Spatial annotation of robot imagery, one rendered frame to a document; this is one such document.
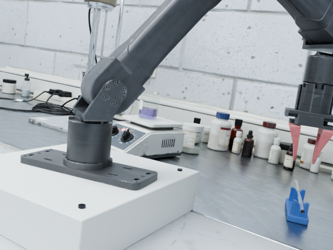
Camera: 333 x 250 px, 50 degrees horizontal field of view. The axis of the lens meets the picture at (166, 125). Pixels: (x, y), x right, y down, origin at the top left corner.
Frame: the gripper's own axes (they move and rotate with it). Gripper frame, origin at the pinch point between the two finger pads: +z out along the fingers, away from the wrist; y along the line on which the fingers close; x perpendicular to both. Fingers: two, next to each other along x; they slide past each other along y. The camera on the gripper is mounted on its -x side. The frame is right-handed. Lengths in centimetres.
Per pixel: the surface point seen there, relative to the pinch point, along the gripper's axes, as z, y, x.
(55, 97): 4, 97, -61
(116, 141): 4.4, 41.0, -2.0
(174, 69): -14, 45, -59
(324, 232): 8.9, -3.7, 13.8
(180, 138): 3.4, 28.8, -14.2
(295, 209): 6.7, 1.2, 12.1
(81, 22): -29, 94, -71
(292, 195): 6.7, 1.2, 4.1
